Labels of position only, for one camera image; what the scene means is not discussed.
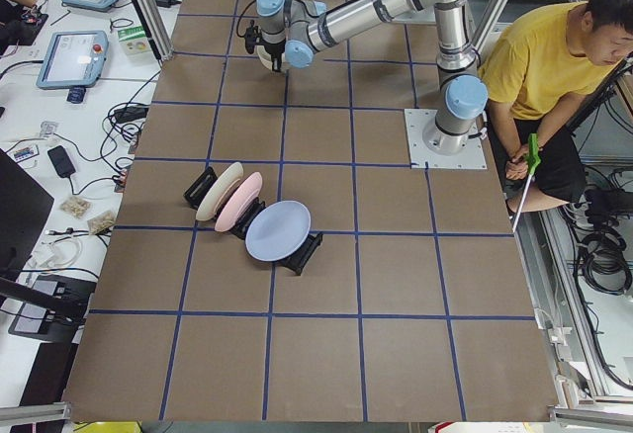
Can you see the black phone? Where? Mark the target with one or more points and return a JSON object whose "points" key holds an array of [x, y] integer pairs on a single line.
{"points": [[61, 161]]}

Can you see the white bowl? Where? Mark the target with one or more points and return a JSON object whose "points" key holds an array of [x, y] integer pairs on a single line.
{"points": [[267, 60]]}

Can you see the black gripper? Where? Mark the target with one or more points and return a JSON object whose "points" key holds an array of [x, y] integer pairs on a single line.
{"points": [[273, 49]]}

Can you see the person in yellow shirt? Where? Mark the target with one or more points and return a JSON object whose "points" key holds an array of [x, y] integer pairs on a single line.
{"points": [[538, 74]]}

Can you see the green white carton box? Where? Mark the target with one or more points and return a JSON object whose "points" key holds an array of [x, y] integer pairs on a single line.
{"points": [[133, 40]]}

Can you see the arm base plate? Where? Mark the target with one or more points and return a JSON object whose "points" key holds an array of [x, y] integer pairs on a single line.
{"points": [[430, 148]]}

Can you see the aluminium frame post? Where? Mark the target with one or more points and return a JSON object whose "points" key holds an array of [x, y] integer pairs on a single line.
{"points": [[155, 30]]}

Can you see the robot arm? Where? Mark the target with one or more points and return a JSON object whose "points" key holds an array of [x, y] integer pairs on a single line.
{"points": [[289, 33]]}

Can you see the black dish rack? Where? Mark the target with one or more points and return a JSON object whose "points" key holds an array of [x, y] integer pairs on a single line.
{"points": [[295, 262]]}

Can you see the black laptop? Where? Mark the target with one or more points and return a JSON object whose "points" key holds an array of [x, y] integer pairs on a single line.
{"points": [[25, 207]]}

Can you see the blue plate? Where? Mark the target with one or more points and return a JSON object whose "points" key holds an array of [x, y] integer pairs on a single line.
{"points": [[278, 231]]}

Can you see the pink plate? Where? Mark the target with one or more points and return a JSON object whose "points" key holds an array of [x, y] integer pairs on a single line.
{"points": [[239, 201]]}

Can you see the black power adapter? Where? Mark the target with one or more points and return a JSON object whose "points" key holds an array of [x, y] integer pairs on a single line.
{"points": [[167, 3]]}

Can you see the cream plate in rack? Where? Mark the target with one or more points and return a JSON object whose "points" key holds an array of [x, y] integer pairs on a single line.
{"points": [[219, 192]]}

